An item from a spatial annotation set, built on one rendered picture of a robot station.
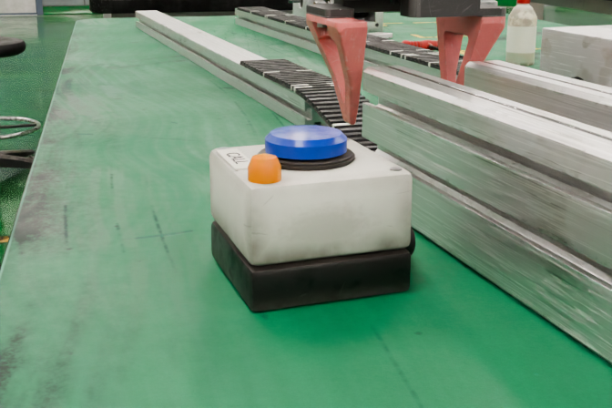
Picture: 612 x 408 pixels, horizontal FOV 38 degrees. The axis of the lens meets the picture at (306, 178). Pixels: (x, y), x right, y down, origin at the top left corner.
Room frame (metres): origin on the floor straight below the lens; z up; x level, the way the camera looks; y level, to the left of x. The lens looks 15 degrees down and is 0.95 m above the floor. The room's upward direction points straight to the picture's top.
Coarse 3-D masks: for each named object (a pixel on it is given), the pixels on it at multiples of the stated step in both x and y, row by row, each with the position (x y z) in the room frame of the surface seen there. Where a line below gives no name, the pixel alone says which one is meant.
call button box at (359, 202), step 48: (240, 192) 0.38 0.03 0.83; (288, 192) 0.38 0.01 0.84; (336, 192) 0.38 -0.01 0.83; (384, 192) 0.39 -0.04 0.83; (240, 240) 0.39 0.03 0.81; (288, 240) 0.38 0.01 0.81; (336, 240) 0.38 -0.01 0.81; (384, 240) 0.39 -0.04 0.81; (240, 288) 0.39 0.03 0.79; (288, 288) 0.38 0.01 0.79; (336, 288) 0.38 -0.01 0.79; (384, 288) 0.39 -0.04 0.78
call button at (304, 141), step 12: (276, 132) 0.42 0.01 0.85; (288, 132) 0.42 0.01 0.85; (300, 132) 0.42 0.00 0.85; (312, 132) 0.42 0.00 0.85; (324, 132) 0.42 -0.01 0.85; (336, 132) 0.42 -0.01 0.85; (276, 144) 0.41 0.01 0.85; (288, 144) 0.40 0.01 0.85; (300, 144) 0.40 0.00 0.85; (312, 144) 0.40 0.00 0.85; (324, 144) 0.40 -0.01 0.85; (336, 144) 0.41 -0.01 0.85; (288, 156) 0.40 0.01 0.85; (300, 156) 0.40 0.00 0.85; (312, 156) 0.40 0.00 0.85; (324, 156) 0.40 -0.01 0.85; (336, 156) 0.41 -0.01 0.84
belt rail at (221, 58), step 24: (144, 24) 1.61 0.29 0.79; (168, 24) 1.41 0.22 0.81; (192, 48) 1.20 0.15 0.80; (216, 48) 1.10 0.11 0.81; (240, 48) 1.10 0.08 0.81; (216, 72) 1.07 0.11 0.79; (240, 72) 0.96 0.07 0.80; (264, 96) 0.88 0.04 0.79; (288, 96) 0.80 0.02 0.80; (312, 120) 0.76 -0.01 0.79
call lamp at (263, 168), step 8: (256, 160) 0.38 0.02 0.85; (264, 160) 0.38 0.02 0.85; (272, 160) 0.38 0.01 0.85; (248, 168) 0.38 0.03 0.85; (256, 168) 0.38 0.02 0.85; (264, 168) 0.38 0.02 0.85; (272, 168) 0.38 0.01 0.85; (280, 168) 0.38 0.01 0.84; (248, 176) 0.38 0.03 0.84; (256, 176) 0.38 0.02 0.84; (264, 176) 0.38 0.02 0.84; (272, 176) 0.38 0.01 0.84; (280, 176) 0.38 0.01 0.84
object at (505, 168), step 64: (512, 64) 0.57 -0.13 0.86; (384, 128) 0.53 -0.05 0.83; (448, 128) 0.47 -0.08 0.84; (512, 128) 0.40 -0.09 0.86; (576, 128) 0.38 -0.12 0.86; (448, 192) 0.47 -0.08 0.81; (512, 192) 0.39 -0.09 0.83; (576, 192) 0.36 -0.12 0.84; (512, 256) 0.39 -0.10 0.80; (576, 256) 0.36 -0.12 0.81; (576, 320) 0.34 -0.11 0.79
